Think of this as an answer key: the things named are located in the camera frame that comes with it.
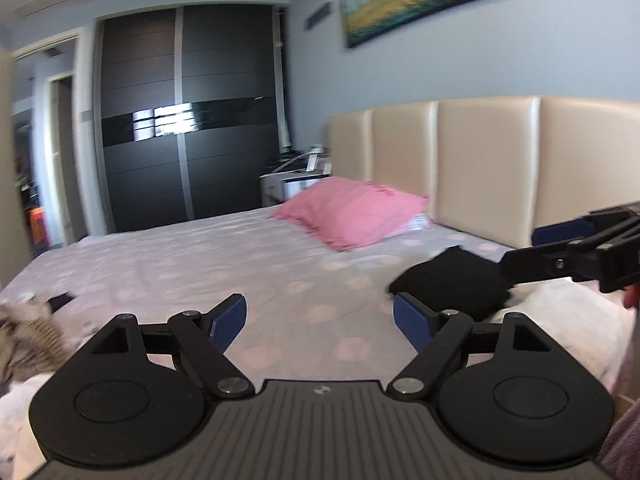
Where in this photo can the beige padded headboard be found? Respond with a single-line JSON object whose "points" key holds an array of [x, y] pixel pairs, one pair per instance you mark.
{"points": [[480, 160]]}

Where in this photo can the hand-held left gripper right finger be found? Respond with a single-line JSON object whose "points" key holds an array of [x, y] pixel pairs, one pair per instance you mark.
{"points": [[412, 320]]}

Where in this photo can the beige striped garment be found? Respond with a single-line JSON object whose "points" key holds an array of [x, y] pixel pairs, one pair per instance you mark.
{"points": [[30, 340]]}

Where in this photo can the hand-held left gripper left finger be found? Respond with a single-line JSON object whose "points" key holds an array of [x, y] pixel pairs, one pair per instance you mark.
{"points": [[227, 322]]}

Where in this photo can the folded black garment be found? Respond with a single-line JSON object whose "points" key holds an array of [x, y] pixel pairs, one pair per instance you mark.
{"points": [[450, 275]]}

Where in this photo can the pink pillow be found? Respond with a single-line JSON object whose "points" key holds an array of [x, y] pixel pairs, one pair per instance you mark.
{"points": [[350, 210]]}

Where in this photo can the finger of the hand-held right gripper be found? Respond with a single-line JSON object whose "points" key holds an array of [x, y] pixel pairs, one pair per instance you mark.
{"points": [[560, 230], [545, 262]]}

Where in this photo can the small black garment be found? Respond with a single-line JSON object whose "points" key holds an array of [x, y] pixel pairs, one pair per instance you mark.
{"points": [[62, 301]]}

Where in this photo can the hallway door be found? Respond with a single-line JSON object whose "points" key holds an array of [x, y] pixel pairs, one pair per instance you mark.
{"points": [[62, 160]]}

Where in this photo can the black sliding wardrobe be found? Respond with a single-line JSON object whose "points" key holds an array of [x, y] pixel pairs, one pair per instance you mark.
{"points": [[140, 185]]}

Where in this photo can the mauve cloth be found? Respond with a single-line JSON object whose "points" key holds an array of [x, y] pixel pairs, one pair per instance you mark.
{"points": [[625, 445]]}

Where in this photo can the dark wall vent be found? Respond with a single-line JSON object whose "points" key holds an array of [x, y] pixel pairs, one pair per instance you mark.
{"points": [[317, 15]]}

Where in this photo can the orange stool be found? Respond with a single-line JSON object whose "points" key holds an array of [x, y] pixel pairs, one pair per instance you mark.
{"points": [[37, 225]]}

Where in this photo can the beige room door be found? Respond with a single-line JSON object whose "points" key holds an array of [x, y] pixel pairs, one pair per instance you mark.
{"points": [[12, 160]]}

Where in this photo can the white printed pillow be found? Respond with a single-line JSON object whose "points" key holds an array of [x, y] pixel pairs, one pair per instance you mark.
{"points": [[417, 222]]}

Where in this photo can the white garment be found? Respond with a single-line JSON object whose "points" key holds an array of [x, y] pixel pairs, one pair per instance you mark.
{"points": [[560, 320]]}

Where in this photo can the mirrored nightstand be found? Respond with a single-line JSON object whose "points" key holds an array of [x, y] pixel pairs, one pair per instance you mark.
{"points": [[272, 187]]}

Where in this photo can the person's right hand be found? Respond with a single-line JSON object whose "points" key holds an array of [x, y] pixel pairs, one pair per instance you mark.
{"points": [[633, 297]]}

